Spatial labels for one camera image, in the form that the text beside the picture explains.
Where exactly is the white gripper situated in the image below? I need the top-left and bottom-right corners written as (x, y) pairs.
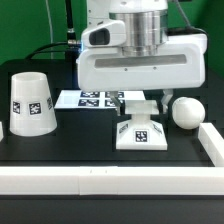
top-left (77, 34), bottom-right (207, 116)

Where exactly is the white lamp base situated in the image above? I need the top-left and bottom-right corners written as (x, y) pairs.
top-left (116, 100), bottom-right (167, 150)

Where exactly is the white lamp bulb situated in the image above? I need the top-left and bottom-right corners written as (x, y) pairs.
top-left (172, 97), bottom-right (205, 130)

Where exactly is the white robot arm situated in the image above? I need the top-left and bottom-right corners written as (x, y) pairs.
top-left (77, 0), bottom-right (207, 112)

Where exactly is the white lamp shade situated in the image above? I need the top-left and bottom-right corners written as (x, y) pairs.
top-left (10, 72), bottom-right (57, 137)

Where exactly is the white marker sheet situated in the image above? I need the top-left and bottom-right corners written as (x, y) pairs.
top-left (55, 90), bottom-right (145, 109)

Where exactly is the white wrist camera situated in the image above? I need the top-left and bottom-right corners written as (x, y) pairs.
top-left (81, 20), bottom-right (126, 48)

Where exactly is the white right rail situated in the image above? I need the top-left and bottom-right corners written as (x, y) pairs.
top-left (198, 123), bottom-right (224, 167)

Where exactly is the white rail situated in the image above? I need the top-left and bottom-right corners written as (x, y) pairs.
top-left (198, 123), bottom-right (224, 167)
top-left (0, 121), bottom-right (4, 142)
top-left (0, 167), bottom-right (224, 195)

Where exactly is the black cable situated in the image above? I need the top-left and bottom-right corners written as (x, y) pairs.
top-left (24, 0), bottom-right (83, 61)

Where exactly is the white left rail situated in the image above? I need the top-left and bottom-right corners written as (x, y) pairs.
top-left (0, 121), bottom-right (4, 142)

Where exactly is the white front rail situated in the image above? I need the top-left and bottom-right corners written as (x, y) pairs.
top-left (0, 167), bottom-right (224, 195)

